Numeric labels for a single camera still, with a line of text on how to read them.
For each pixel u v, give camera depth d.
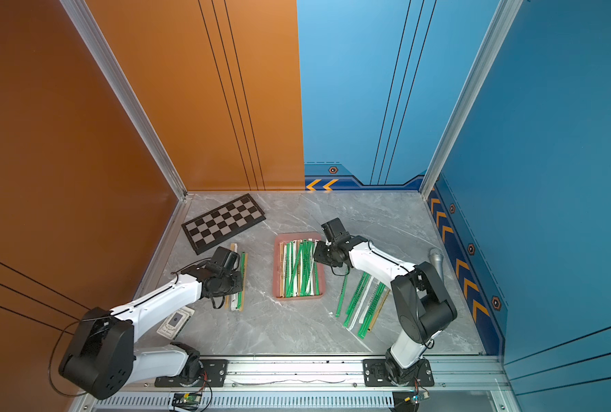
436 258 0.94
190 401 0.71
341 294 0.89
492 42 0.75
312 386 0.72
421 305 0.45
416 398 0.70
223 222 1.05
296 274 0.94
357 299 0.87
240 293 0.88
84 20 0.71
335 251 0.69
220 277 0.67
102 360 0.41
